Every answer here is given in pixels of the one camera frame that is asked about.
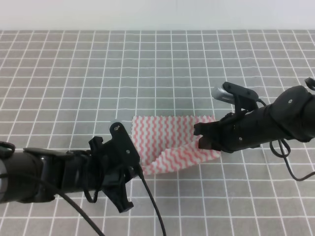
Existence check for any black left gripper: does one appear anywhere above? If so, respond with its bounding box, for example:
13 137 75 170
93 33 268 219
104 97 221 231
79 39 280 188
61 136 134 213

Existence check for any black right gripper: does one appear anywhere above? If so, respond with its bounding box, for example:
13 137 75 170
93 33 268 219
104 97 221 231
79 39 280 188
193 112 261 153

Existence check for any pink white wavy-striped towel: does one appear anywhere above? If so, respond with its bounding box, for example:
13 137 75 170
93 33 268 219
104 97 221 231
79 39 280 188
131 116 221 175

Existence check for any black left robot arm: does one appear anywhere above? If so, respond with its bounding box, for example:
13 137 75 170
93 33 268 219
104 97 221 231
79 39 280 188
0 136 133 213

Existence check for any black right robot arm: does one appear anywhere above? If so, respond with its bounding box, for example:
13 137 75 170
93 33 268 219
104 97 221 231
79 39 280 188
193 82 315 153

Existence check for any grey white-grid tablecloth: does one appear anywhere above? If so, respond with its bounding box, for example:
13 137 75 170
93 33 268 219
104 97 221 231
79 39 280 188
0 30 315 236

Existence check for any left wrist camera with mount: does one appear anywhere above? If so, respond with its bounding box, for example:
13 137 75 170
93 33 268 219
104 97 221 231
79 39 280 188
110 122 142 176

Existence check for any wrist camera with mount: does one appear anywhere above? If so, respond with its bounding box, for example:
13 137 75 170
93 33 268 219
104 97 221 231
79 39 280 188
110 122 142 176
212 82 259 113

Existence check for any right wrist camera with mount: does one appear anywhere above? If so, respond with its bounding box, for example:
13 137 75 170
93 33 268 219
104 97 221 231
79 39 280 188
212 82 259 113

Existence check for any black left camera cable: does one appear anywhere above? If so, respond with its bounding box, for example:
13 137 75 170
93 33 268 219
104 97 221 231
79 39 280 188
56 164 166 236

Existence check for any black camera cable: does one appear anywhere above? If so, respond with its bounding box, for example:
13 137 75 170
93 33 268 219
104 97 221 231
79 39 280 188
56 164 166 236
257 98 315 182

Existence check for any black right camera cable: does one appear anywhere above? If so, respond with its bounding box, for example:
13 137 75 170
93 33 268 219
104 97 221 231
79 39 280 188
257 98 315 182

